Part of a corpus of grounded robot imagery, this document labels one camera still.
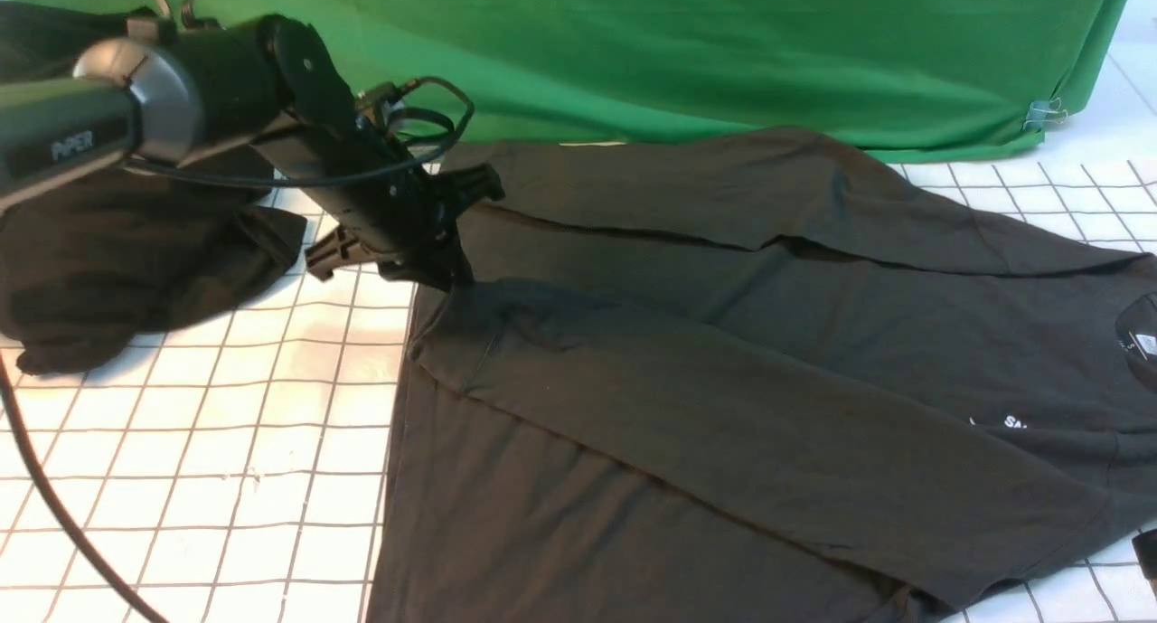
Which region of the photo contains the white grid table mat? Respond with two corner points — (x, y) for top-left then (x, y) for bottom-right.
(1, 145), (1154, 622)

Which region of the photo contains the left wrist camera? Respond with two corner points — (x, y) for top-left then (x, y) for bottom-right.
(355, 80), (417, 137)

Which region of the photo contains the green backdrop cloth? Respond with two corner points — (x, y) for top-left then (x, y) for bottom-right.
(0, 0), (1140, 164)

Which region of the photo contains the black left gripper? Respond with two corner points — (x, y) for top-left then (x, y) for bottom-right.
(263, 116), (504, 292)

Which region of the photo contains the metal binder clip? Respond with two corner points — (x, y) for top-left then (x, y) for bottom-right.
(1020, 97), (1069, 133)

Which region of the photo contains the black crumpled garment pile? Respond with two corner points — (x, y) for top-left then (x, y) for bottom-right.
(1, 0), (307, 375)

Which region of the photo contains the gray long-sleeve top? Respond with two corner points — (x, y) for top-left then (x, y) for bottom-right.
(364, 131), (1154, 622)

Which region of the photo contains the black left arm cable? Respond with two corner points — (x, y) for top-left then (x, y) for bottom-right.
(0, 76), (476, 623)

